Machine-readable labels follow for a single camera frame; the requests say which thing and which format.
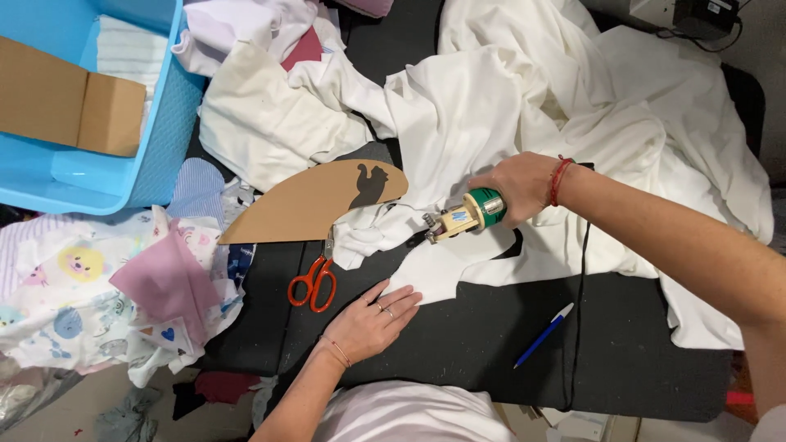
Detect person's left hand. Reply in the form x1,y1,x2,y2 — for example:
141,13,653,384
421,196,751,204
321,279,424,369

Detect person's right hand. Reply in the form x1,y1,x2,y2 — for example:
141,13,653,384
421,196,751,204
468,151,563,230

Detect green beige electric fabric cutter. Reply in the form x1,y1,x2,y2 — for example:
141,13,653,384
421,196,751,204
422,188,508,245

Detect large white fabric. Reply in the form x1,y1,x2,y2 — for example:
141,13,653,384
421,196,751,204
289,0,775,351

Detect blue and white pen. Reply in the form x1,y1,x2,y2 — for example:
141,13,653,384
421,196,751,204
513,302,575,370

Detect cardboard pattern with cat silhouette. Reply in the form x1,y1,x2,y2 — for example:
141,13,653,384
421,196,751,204
218,159,410,246

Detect mauve fabric piece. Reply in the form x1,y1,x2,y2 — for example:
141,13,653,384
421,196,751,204
334,0,394,18

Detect maroon fabric scrap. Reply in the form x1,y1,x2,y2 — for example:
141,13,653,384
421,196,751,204
280,26,324,72

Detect cream fabric piece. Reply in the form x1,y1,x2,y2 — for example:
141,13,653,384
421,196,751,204
198,40,375,192

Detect person's white shirt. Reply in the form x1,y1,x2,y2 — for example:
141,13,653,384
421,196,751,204
310,381,786,442

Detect black power adapter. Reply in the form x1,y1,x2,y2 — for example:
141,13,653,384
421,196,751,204
672,0,741,41

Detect pile of white cloths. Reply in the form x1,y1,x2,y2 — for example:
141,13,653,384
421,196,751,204
172,0,346,78

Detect blue striped fabric piece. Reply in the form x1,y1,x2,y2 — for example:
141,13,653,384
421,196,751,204
166,158,227,230

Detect blue plastic bin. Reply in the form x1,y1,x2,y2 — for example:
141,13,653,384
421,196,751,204
0,0,207,216

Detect dark red fabric scrap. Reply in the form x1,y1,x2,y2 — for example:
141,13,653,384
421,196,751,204
195,371,262,405

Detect pink fabric piece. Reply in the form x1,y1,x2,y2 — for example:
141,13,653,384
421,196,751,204
108,219,222,346

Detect black fabric scrap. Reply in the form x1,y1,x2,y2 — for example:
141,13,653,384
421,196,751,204
172,382,207,422

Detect white ribbed cloth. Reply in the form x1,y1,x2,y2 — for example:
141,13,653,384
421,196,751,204
95,15,169,137

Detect grey fabric scrap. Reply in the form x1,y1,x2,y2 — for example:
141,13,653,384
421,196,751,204
95,387,164,442

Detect heap of printed fabric scraps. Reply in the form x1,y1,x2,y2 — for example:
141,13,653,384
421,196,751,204
0,205,256,389

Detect folded brown cardboard piece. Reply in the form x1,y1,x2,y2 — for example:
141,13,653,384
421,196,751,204
0,36,147,158

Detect clear plastic bag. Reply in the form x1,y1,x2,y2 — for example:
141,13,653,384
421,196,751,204
0,361,84,432

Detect red string bracelet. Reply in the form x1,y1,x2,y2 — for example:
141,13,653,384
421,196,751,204
548,155,577,207

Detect black power cord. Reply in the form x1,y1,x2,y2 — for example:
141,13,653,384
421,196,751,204
567,161,596,411

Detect orange handled scissors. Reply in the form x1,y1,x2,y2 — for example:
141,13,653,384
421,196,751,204
287,226,338,314

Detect thin wrist bracelet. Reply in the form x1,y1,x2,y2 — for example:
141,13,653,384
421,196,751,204
319,334,353,369

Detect thin black adapter cable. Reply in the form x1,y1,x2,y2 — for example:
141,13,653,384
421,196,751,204
654,17,745,54

